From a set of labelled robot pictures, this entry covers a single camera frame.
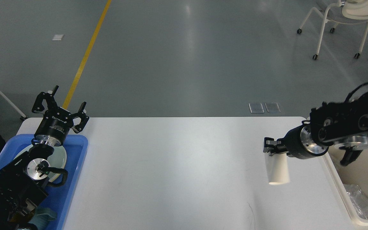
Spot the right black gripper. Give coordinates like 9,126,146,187
263,124,329,159

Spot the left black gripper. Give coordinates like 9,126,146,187
32,85,90,147

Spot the white paper cup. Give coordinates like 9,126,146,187
264,153,290,185

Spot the foil tray container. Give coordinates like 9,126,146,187
343,184,368,219

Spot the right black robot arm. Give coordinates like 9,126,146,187
263,82,368,166

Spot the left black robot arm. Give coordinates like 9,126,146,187
0,86,89,230

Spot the floor socket plate right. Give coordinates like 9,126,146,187
264,102,281,113

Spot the floor socket plate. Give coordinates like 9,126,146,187
264,102,281,113
249,103,265,114

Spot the floor socket plate left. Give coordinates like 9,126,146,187
249,103,265,114

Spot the blue plastic tray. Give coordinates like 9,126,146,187
0,134,88,230

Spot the teal mug yellow inside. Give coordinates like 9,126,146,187
10,207,58,230

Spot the white office chair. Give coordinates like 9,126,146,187
296,0,368,61

